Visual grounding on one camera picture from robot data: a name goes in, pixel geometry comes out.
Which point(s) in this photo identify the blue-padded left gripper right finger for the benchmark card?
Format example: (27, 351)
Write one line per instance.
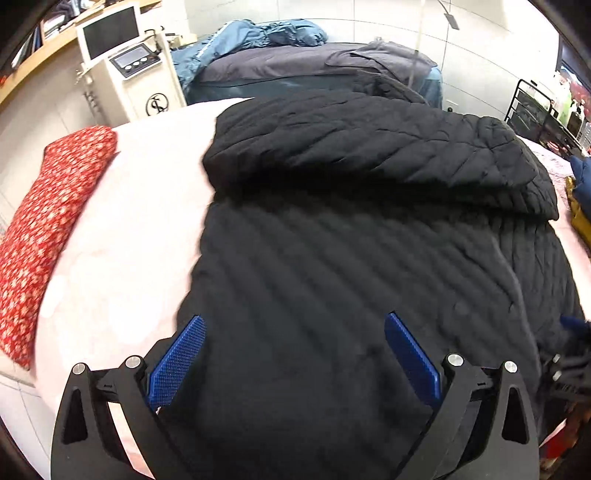
(430, 380)

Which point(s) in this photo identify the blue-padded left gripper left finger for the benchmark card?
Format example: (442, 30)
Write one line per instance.
(159, 374)

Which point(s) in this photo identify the black quilted jacket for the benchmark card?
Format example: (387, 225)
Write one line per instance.
(330, 211)

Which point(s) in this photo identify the navy blue garment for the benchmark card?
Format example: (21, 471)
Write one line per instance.
(581, 169)

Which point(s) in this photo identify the red patterned pillow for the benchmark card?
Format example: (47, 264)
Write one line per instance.
(71, 169)

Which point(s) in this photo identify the black metal cart rack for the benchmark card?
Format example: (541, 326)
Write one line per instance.
(531, 115)

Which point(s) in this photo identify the white machine with screen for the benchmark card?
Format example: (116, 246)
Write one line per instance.
(127, 72)

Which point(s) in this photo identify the blue crumpled blanket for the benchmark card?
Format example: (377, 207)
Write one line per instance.
(238, 35)

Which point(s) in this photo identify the white bendable lamp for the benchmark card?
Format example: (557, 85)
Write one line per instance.
(448, 15)

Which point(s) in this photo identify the wooden wall shelf unit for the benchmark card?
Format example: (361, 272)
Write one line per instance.
(52, 34)

